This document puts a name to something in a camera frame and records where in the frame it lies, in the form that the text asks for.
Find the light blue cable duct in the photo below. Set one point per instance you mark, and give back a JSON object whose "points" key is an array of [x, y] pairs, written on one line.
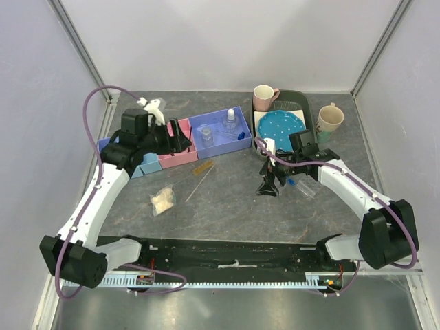
{"points": [[139, 280]]}

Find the clear test tube rack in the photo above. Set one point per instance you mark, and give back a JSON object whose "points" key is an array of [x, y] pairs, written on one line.
{"points": [[318, 185]]}

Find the black wire spring clamp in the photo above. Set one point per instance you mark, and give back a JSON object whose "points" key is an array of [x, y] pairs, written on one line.
{"points": [[189, 135]]}

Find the light blue bin right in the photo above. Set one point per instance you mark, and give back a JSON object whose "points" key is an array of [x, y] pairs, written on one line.
{"points": [[150, 164]]}

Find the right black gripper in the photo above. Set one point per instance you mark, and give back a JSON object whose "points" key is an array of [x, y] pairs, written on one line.
{"points": [[269, 172]]}

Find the blue polka dot plate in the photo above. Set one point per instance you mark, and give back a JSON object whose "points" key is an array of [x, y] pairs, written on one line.
{"points": [[278, 125]]}

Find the cream floral mug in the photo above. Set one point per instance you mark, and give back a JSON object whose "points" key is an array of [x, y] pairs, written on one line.
{"points": [[330, 117]]}

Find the dark green tray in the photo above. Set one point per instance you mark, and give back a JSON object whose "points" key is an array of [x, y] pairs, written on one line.
{"points": [[290, 101]]}

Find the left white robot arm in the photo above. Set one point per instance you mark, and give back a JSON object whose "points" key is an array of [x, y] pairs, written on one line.
{"points": [[74, 254]]}

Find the light blue bin left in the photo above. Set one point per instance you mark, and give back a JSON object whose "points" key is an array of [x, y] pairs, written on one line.
{"points": [[138, 172]]}

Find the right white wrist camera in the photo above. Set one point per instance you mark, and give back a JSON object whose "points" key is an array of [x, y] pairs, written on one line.
{"points": [[269, 146]]}

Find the glass flask white stopper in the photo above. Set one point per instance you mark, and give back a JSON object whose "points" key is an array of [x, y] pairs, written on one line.
{"points": [[230, 122]]}

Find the pink bin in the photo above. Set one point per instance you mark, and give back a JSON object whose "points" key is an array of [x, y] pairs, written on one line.
{"points": [[168, 161]]}

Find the pink mug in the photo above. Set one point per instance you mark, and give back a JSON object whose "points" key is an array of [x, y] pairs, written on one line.
{"points": [[263, 97]]}

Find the white square plate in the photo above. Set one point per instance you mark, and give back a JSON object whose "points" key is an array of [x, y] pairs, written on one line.
{"points": [[258, 123]]}

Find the glass stirring rod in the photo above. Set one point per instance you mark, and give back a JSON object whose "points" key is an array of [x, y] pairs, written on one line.
{"points": [[198, 185]]}

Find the light blue bin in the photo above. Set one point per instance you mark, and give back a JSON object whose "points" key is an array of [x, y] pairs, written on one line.
{"points": [[138, 172], [150, 164]]}

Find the bag of cotton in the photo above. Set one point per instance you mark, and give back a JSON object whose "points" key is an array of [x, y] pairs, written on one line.
{"points": [[164, 200]]}

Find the small purple bin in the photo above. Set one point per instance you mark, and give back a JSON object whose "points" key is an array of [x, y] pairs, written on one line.
{"points": [[101, 144]]}

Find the brown wooden spatula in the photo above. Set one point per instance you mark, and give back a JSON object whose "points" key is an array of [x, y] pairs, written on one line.
{"points": [[203, 167]]}

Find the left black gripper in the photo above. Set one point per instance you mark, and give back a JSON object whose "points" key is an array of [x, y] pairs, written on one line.
{"points": [[172, 144]]}

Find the large purple bin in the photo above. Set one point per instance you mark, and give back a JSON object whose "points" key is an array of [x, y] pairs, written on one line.
{"points": [[222, 145]]}

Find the blue cap test tube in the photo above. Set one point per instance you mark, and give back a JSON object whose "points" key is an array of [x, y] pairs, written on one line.
{"points": [[306, 185]]}

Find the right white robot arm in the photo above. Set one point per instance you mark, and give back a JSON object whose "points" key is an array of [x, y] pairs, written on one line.
{"points": [[388, 234]]}

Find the small glass beaker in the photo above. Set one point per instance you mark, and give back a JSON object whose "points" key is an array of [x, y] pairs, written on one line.
{"points": [[207, 138]]}

